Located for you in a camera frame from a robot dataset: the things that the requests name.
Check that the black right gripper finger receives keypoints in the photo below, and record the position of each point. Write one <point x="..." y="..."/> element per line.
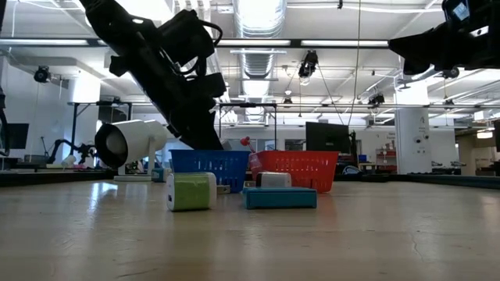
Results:
<point x="418" y="45"/>

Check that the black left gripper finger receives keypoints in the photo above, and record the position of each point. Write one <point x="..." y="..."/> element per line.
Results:
<point x="183" y="125"/>
<point x="209" y="125"/>

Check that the blue plastic basket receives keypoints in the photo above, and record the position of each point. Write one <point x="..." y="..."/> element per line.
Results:
<point x="230" y="166"/>

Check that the white charger black face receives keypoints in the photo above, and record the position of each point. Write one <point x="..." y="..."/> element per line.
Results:
<point x="275" y="180"/>

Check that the red plastic basket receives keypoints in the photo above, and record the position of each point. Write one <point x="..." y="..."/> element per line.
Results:
<point x="308" y="168"/>

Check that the black background robot arm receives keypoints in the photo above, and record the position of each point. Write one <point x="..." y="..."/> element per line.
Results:
<point x="88" y="150"/>
<point x="58" y="142"/>

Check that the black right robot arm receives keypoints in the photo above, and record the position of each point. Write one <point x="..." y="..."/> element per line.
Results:
<point x="488" y="8"/>

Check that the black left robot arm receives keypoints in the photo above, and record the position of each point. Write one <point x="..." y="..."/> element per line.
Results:
<point x="117" y="23"/>

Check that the red round lamp head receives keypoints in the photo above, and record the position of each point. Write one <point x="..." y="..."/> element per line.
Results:
<point x="245" y="141"/>

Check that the white spotlight lamp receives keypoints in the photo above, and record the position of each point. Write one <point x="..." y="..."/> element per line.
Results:
<point x="133" y="140"/>

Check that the teal charger cube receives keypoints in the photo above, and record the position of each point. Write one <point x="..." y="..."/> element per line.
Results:
<point x="158" y="175"/>

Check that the green white charger cube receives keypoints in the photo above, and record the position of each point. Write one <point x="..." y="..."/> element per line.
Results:
<point x="191" y="191"/>

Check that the black ceiling spotlight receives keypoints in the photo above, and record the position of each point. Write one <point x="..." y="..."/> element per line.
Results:
<point x="41" y="74"/>
<point x="377" y="99"/>

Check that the long linear ceiling light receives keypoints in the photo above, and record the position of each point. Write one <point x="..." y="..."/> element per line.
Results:
<point x="332" y="42"/>

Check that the glowing rectangular lamp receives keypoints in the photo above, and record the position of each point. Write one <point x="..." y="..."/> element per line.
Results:
<point x="484" y="134"/>

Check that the white round pillar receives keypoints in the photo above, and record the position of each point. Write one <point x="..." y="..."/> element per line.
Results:
<point x="413" y="140"/>

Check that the teal flat box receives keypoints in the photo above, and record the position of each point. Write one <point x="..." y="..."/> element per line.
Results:
<point x="279" y="199"/>

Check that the red storage shelf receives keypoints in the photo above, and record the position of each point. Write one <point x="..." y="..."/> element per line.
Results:
<point x="386" y="156"/>

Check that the black monitor back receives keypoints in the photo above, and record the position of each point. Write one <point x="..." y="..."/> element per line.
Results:
<point x="327" y="136"/>

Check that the blue white round object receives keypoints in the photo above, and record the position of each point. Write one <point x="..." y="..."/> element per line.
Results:
<point x="351" y="170"/>

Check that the dark monitor screen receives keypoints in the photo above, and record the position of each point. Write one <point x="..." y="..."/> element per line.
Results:
<point x="18" y="136"/>

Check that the black tall stand frame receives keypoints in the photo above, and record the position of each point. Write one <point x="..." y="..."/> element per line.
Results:
<point x="248" y="104"/>

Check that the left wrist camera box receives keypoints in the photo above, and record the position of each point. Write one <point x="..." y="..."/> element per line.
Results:
<point x="187" y="39"/>

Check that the black background rig frame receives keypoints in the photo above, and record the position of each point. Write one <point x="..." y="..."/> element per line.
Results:
<point x="74" y="125"/>

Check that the black hanging overhead camera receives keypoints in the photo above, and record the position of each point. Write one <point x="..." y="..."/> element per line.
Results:
<point x="309" y="62"/>

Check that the silver ventilation duct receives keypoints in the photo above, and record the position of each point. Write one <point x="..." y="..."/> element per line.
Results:
<point x="259" y="19"/>

